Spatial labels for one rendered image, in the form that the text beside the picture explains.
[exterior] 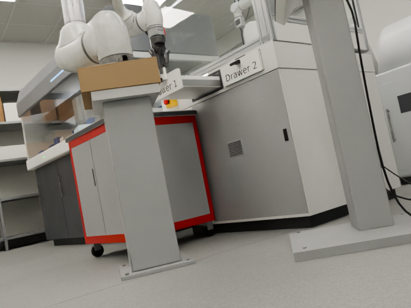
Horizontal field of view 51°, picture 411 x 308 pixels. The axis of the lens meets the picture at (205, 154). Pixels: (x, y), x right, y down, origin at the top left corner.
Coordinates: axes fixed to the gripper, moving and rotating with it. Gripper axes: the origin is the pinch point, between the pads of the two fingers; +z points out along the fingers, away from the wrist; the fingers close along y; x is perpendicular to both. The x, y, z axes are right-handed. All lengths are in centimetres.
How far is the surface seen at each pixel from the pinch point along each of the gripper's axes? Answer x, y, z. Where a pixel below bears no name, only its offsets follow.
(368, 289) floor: -126, -49, 94
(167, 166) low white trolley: 14, 2, 49
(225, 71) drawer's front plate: -17.1, 29.1, 3.6
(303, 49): -52, 55, 2
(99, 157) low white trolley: 36, -28, 37
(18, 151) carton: 382, 34, -27
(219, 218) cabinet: 14, 31, 84
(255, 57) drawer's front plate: -40.3, 29.1, 3.7
